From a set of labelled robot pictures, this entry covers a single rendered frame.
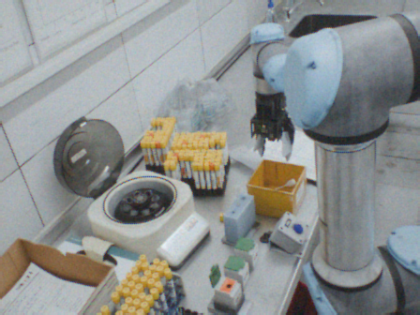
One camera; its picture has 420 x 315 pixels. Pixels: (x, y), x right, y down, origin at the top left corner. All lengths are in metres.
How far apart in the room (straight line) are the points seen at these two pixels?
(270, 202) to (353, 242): 0.55
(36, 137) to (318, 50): 0.88
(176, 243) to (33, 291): 0.36
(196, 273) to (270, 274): 0.18
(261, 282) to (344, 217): 0.48
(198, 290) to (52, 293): 0.34
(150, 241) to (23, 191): 0.36
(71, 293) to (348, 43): 0.84
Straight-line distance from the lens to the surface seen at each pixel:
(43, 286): 1.21
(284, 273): 1.18
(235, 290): 1.06
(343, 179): 0.68
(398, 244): 0.89
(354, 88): 0.58
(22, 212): 1.31
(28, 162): 1.29
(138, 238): 1.16
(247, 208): 1.22
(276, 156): 1.53
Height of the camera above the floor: 1.75
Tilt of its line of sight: 34 degrees down
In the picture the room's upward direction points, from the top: 8 degrees counter-clockwise
